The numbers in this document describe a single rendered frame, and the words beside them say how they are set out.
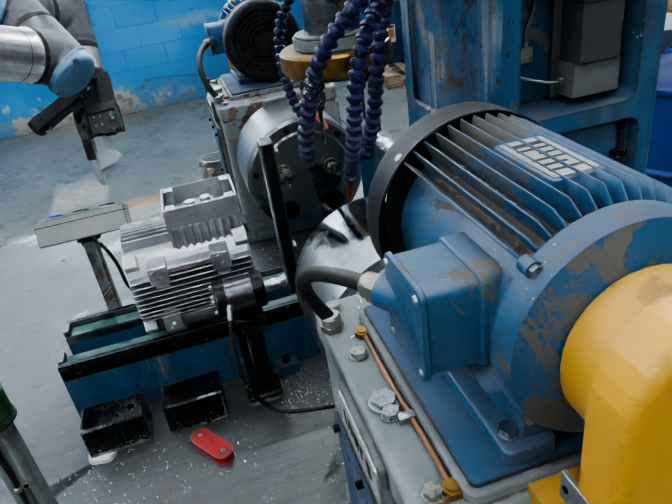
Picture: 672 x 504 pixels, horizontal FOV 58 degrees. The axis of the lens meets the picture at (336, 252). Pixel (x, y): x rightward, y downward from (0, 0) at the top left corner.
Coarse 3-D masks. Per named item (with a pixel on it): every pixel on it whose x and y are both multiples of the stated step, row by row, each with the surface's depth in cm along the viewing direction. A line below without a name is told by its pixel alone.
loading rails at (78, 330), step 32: (96, 320) 112; (128, 320) 111; (224, 320) 105; (288, 320) 108; (64, 352) 103; (96, 352) 103; (128, 352) 102; (160, 352) 104; (192, 352) 106; (224, 352) 107; (288, 352) 111; (320, 352) 114; (96, 384) 103; (128, 384) 105; (160, 384) 107
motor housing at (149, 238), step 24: (120, 240) 97; (144, 240) 97; (168, 240) 99; (216, 240) 99; (144, 264) 97; (168, 264) 96; (192, 264) 96; (240, 264) 100; (144, 288) 95; (168, 288) 96; (192, 288) 98; (144, 312) 97; (168, 312) 98; (192, 312) 100
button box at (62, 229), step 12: (120, 204) 118; (60, 216) 118; (72, 216) 116; (84, 216) 117; (96, 216) 117; (108, 216) 118; (120, 216) 118; (36, 228) 115; (48, 228) 115; (60, 228) 116; (72, 228) 116; (84, 228) 117; (96, 228) 117; (108, 228) 118; (48, 240) 116; (60, 240) 116; (72, 240) 117
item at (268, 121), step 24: (264, 120) 128; (288, 120) 122; (240, 144) 134; (288, 144) 123; (336, 144) 126; (240, 168) 135; (288, 168) 124; (312, 168) 127; (336, 168) 124; (264, 192) 126; (288, 192) 128; (312, 192) 129; (336, 192) 130; (288, 216) 129; (312, 216) 132
